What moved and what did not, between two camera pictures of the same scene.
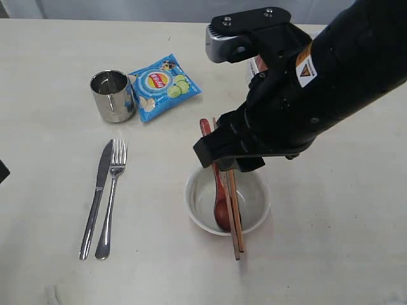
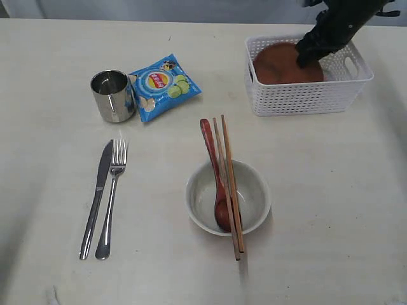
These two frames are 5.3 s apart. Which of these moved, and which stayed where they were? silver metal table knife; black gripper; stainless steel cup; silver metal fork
Moved: black gripper
Stayed: silver metal table knife; silver metal fork; stainless steel cup
